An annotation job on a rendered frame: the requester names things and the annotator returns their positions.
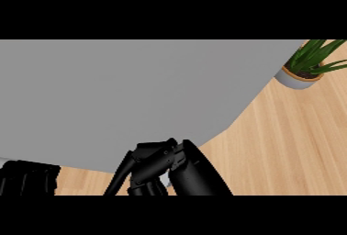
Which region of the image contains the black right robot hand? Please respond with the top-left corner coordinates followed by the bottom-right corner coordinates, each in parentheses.
top-left (103, 137), bottom-right (235, 196)

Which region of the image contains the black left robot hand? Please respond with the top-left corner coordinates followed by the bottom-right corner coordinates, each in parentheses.
top-left (0, 160), bottom-right (62, 196)

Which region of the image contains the large flat grey door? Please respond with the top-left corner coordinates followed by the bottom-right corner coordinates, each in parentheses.
top-left (0, 39), bottom-right (308, 174)

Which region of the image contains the green plant in grey pot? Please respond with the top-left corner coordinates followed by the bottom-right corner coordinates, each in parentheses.
top-left (273, 39), bottom-right (347, 91)

